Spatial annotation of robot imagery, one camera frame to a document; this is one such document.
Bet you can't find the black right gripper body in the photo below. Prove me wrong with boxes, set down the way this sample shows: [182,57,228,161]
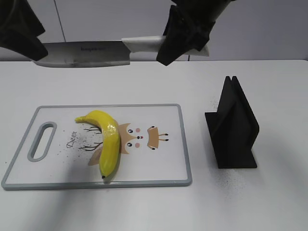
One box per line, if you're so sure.
[173,0,231,23]

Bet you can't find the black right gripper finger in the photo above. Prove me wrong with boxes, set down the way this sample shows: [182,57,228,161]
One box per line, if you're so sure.
[186,17,212,51]
[156,5,193,65]

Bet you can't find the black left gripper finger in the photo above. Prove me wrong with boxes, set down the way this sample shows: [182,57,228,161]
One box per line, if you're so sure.
[0,0,45,38]
[0,37,48,61]

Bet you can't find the white-handled kitchen knife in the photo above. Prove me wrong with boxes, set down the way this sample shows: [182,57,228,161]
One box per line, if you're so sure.
[32,35,210,68]

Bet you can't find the yellow plastic banana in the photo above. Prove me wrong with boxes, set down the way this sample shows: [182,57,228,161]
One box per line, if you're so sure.
[75,110,121,179]

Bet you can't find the black knife stand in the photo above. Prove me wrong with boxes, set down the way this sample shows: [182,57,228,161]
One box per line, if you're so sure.
[205,76,259,168]

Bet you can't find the white grey-rimmed cutting board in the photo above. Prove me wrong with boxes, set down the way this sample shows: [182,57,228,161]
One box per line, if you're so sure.
[1,104,192,190]

